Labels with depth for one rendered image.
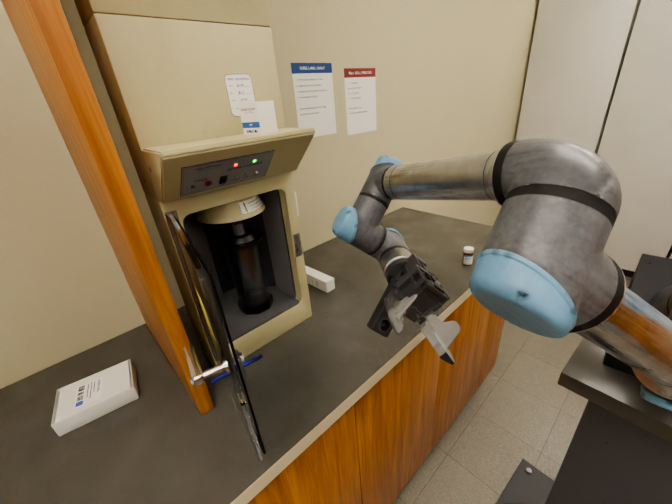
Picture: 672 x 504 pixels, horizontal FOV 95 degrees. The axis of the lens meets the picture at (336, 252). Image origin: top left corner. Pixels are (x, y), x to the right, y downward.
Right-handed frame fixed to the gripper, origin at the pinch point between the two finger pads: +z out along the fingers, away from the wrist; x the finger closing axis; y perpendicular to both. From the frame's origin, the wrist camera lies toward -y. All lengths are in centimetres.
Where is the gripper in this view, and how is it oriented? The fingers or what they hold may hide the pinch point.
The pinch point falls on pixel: (424, 350)
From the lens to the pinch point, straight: 54.4
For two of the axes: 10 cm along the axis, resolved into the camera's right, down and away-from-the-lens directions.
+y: 6.3, -6.9, -3.5
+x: 7.7, 5.2, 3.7
